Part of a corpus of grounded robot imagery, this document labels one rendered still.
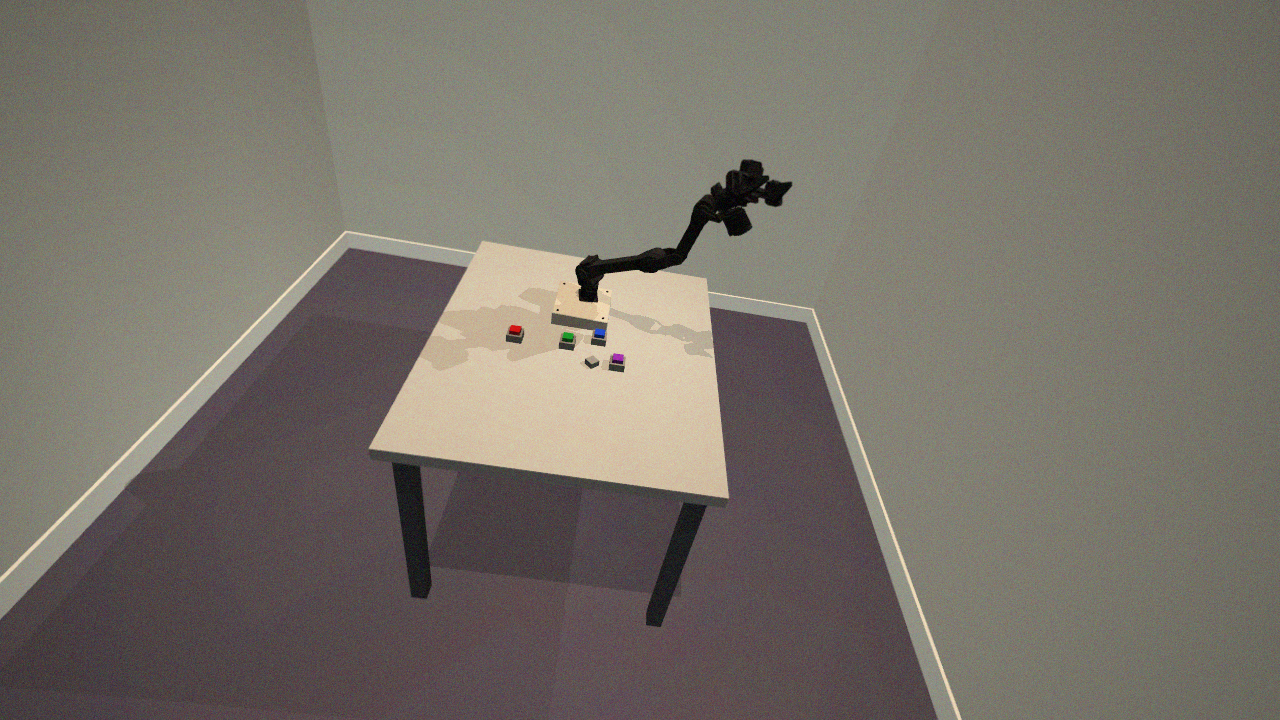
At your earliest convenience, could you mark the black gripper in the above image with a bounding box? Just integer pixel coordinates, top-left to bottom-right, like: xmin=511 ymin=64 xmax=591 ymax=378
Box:
xmin=726 ymin=170 xmax=792 ymax=208

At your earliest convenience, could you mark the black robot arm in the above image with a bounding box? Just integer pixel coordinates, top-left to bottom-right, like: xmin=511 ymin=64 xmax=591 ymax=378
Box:
xmin=575 ymin=159 xmax=764 ymax=302

